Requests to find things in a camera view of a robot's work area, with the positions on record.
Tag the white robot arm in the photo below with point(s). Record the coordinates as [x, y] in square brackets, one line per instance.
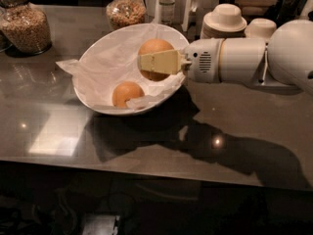
[283, 64]

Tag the orange fruit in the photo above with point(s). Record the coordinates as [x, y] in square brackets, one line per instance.
[149, 47]
[126, 91]

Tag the clear glass bottle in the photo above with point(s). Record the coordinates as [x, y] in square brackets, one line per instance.
[166, 11]

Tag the glass jar with mixed cereal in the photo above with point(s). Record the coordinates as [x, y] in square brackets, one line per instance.
[122, 13]

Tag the orange fruit front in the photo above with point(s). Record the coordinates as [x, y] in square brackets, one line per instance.
[126, 91]

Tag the white bowl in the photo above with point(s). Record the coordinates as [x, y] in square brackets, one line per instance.
[94, 95]

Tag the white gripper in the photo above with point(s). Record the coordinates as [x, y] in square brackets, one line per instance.
[202, 61]

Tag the white paper liner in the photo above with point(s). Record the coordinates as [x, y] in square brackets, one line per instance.
[111, 66]

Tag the glass jar with grains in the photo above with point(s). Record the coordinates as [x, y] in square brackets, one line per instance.
[25, 27]

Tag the large stack paper bowls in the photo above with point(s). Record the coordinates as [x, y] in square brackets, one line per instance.
[224, 21]

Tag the small stack paper bowls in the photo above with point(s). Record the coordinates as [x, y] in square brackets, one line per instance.
[260, 28]

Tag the glass jar at left edge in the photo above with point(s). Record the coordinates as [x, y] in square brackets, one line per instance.
[4, 42]

